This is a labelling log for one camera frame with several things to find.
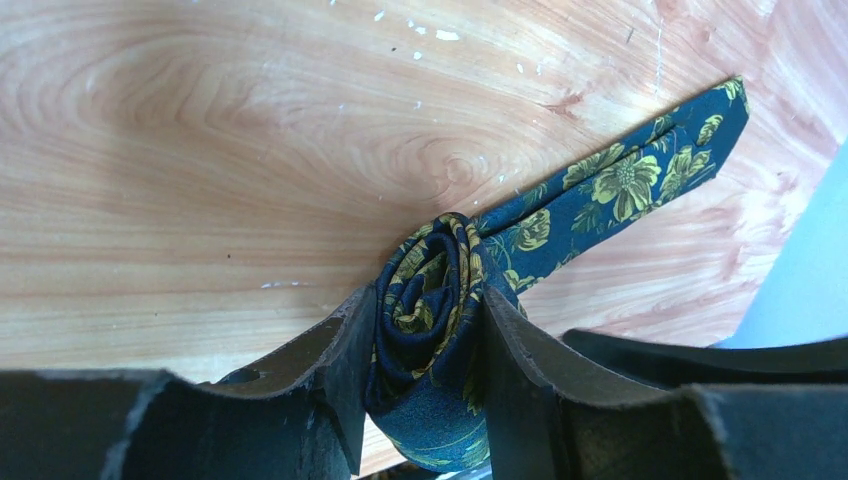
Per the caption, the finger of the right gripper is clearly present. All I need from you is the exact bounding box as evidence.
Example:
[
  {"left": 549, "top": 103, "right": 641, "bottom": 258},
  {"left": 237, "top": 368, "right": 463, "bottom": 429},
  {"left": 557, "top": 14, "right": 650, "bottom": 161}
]
[{"left": 562, "top": 329, "right": 847, "bottom": 388}]

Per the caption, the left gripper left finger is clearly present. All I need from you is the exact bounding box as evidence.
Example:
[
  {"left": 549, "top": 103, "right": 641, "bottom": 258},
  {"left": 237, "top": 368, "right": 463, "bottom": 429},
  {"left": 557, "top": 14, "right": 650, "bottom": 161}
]
[{"left": 1, "top": 285, "right": 377, "bottom": 479}]

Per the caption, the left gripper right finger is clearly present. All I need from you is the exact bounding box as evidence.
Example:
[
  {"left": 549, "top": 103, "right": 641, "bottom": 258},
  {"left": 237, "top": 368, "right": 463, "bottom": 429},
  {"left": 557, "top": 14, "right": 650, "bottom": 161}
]
[{"left": 484, "top": 288, "right": 847, "bottom": 479}]

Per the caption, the navy yellow floral tie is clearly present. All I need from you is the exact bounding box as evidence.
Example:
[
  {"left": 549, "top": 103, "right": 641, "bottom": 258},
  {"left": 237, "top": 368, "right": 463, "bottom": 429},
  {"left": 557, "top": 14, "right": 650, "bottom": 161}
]
[{"left": 364, "top": 76, "right": 750, "bottom": 473}]

